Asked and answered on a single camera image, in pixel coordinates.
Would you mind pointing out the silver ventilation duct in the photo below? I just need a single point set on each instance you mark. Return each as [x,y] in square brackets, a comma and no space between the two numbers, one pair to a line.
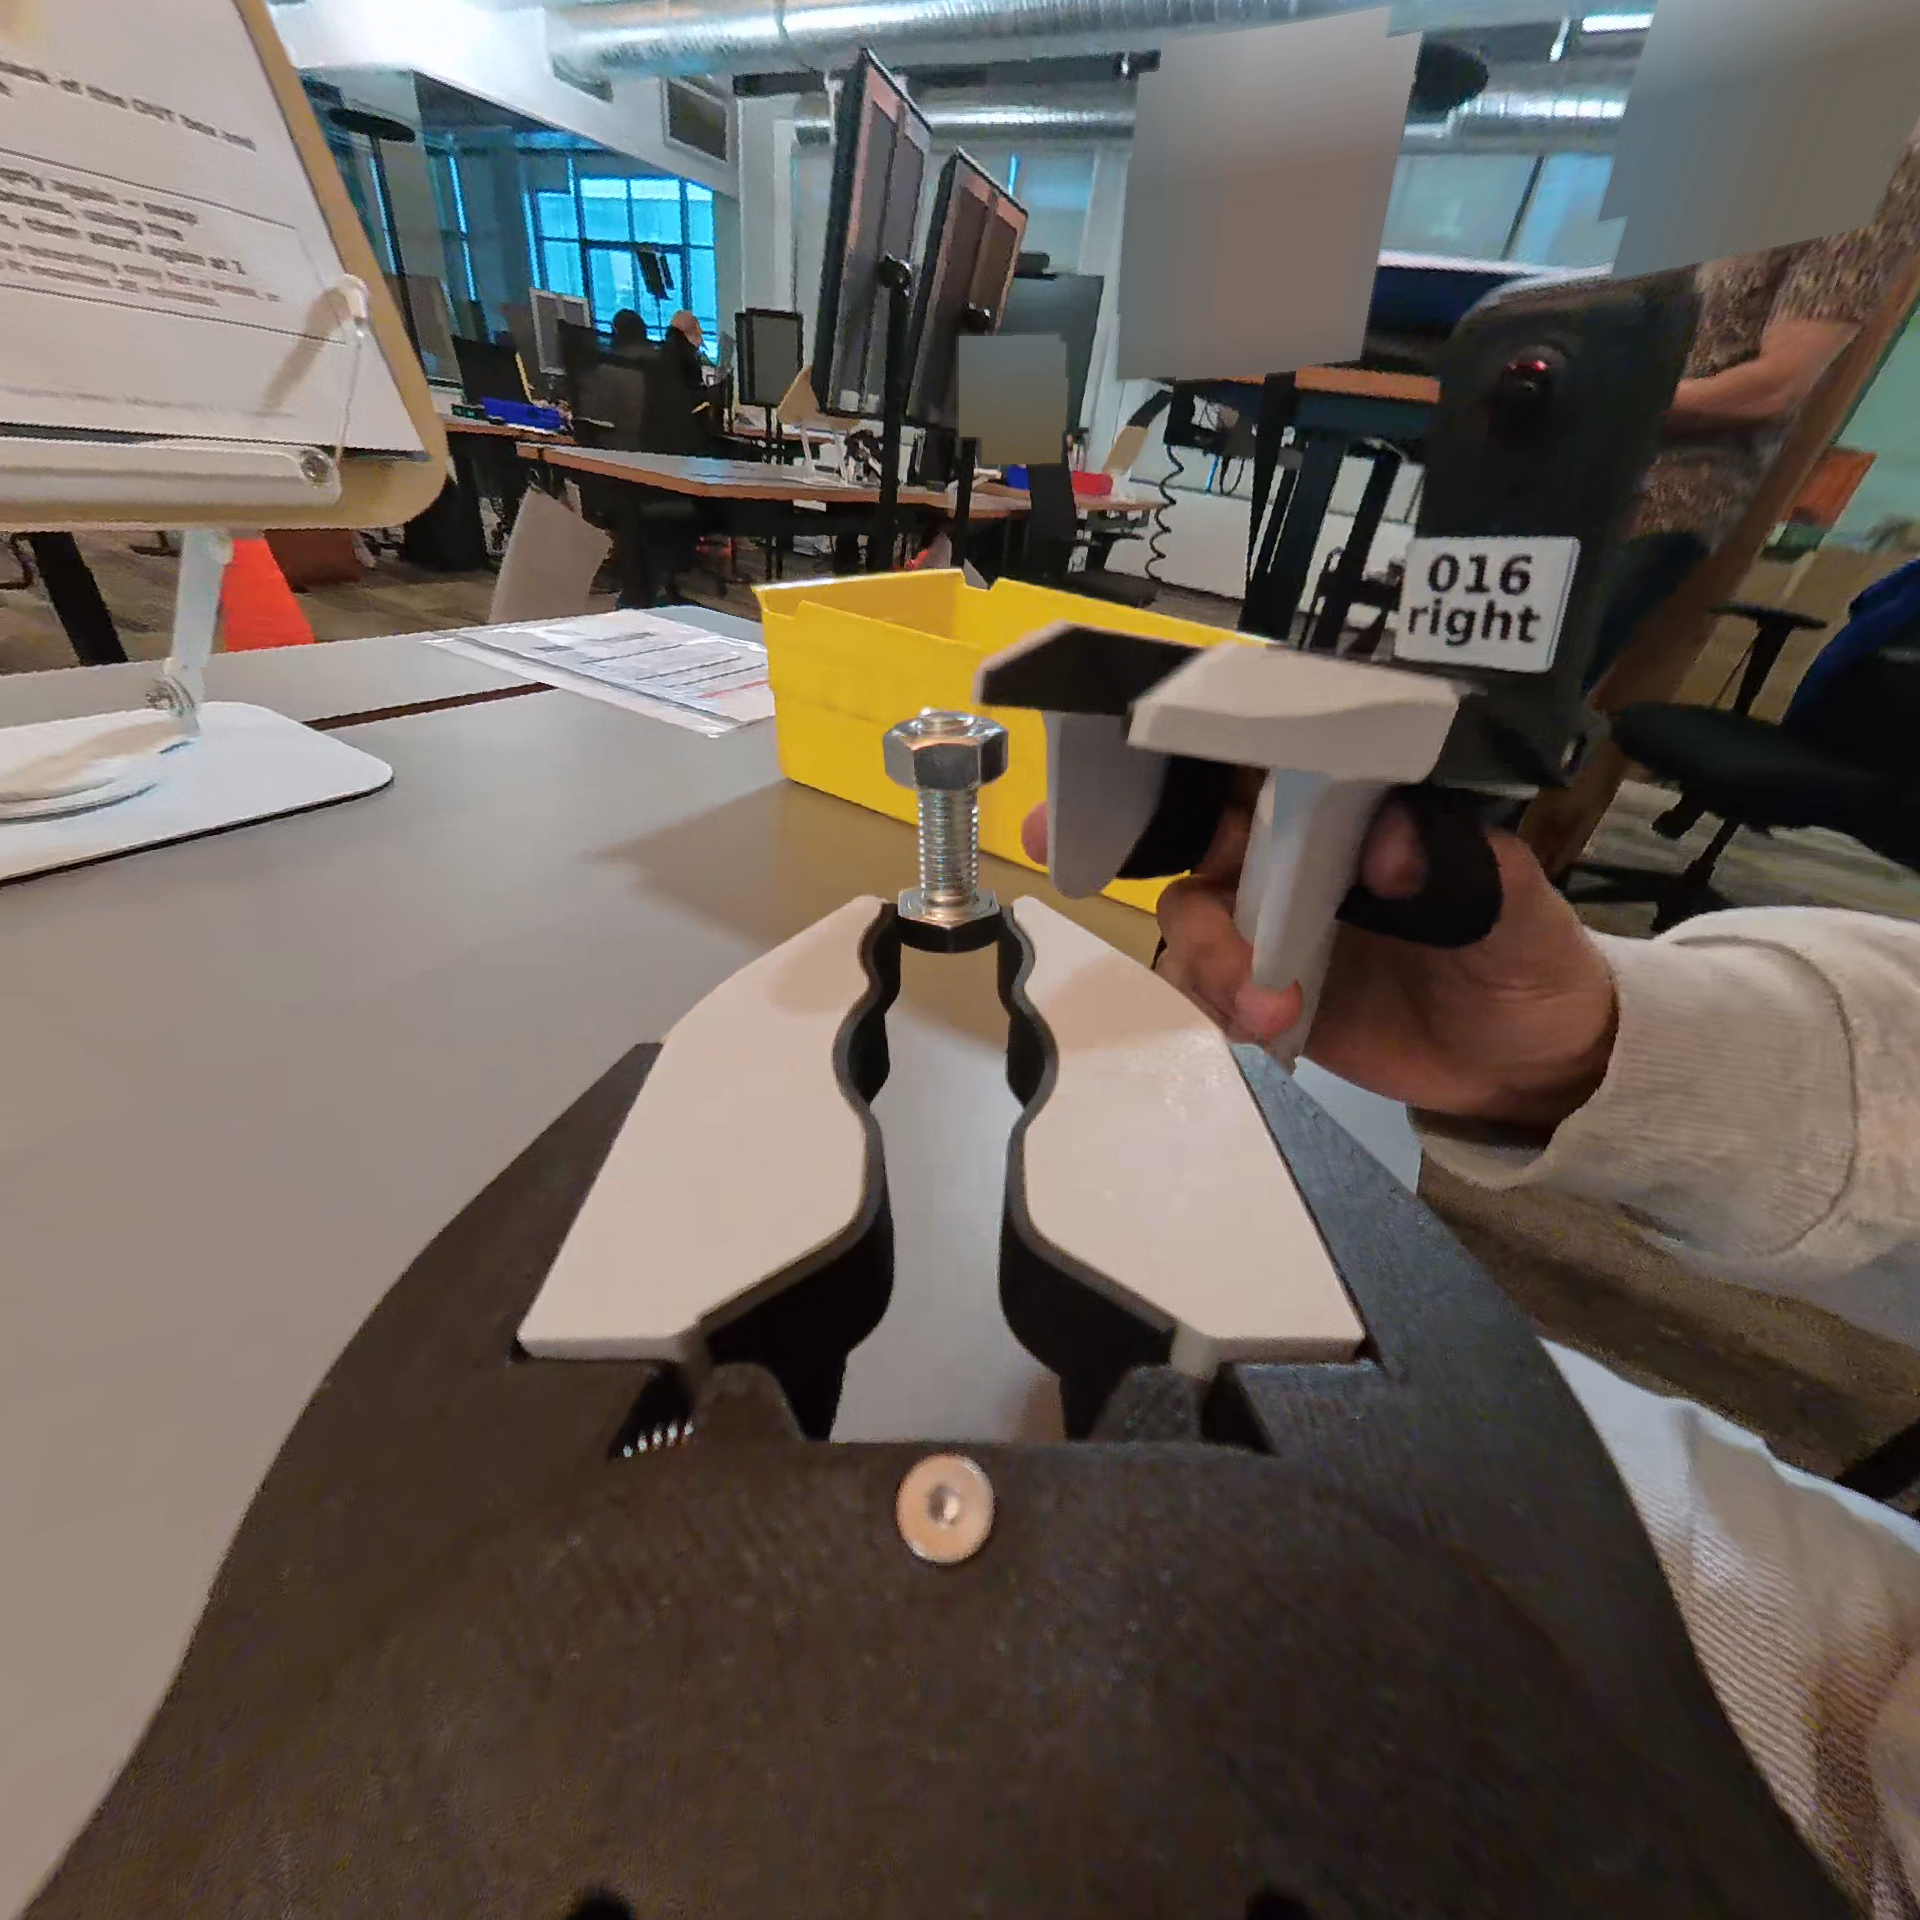
[840,33]

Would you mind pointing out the wooden standing desk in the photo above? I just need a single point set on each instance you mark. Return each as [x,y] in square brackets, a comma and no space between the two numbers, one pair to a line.
[1319,399]

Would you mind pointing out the orange traffic cone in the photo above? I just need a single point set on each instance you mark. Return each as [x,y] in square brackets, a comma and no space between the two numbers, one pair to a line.
[268,602]

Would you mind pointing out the wooden document stand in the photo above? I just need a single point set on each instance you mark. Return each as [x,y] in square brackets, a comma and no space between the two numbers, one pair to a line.
[368,376]

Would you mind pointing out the blue striped jacket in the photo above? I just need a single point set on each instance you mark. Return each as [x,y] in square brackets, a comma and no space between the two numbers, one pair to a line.
[1861,661]

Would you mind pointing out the small black monitor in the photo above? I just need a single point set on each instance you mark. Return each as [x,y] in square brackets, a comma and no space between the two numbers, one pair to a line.
[768,356]

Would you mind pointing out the person's right hand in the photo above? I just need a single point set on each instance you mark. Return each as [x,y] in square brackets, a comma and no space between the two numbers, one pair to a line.
[1471,1035]

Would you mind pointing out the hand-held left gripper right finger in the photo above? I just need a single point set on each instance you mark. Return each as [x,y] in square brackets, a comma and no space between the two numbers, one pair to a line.
[1186,1186]

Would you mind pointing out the silver threaded bolt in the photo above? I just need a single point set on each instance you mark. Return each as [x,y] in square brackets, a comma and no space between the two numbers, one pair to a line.
[946,842]

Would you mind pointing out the pale cardboard sheet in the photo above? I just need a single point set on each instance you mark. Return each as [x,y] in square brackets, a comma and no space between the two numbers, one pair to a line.
[549,556]

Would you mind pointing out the grey desk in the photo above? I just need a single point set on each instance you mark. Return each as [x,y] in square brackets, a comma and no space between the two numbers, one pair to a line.
[374,1052]

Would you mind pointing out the person's grey sweatshirt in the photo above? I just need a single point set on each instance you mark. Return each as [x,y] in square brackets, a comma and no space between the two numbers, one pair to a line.
[1799,1620]

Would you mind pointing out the long wooden office desk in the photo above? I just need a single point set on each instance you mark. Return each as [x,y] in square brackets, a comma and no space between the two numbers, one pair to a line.
[748,474]

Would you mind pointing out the wide black monitor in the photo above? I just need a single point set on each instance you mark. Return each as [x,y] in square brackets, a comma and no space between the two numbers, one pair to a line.
[1081,315]

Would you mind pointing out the yellow plastic bin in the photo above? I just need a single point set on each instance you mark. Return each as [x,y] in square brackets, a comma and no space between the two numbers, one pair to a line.
[853,706]

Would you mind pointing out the tall black monitor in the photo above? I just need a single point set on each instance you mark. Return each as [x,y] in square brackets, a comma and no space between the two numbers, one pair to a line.
[871,224]
[968,287]

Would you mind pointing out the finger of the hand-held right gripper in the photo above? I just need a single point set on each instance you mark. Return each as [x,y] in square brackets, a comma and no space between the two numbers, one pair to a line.
[1289,721]
[1094,796]

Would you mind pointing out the laminated instruction sheet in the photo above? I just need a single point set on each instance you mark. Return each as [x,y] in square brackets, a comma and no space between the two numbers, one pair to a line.
[600,668]

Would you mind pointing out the person's right forearm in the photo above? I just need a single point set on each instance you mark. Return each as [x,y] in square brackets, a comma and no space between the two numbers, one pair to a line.
[1769,1081]

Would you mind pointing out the white printed page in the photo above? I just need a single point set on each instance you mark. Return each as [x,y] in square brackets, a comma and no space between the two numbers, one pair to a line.
[151,224]

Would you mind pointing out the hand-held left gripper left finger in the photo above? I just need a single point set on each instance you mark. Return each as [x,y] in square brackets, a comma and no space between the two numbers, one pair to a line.
[719,1169]

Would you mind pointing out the black office chair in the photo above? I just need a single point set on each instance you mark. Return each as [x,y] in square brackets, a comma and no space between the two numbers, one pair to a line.
[1755,749]

